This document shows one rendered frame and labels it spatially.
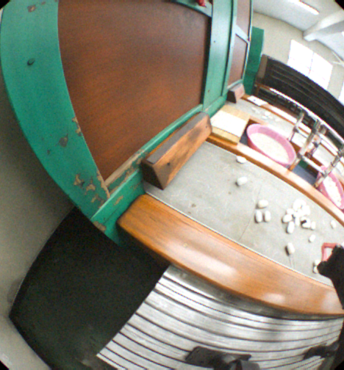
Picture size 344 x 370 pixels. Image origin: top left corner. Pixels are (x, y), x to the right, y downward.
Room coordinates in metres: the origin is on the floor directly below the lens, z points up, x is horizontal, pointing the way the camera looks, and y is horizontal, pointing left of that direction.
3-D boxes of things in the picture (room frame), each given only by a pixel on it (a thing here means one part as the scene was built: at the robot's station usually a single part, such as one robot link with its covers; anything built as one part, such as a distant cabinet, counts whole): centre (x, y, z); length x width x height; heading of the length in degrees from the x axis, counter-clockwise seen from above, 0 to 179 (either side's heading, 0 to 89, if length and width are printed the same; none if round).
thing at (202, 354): (-0.30, -0.15, 0.71); 0.20 x 0.07 x 0.08; 60
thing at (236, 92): (0.92, -0.39, 0.83); 0.30 x 0.06 x 0.07; 148
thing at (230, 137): (0.60, -0.26, 0.77); 0.33 x 0.15 x 0.01; 148
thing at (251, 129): (0.49, -0.44, 0.72); 0.27 x 0.27 x 0.10
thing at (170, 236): (-0.30, -0.67, 0.67); 1.81 x 0.12 x 0.19; 58
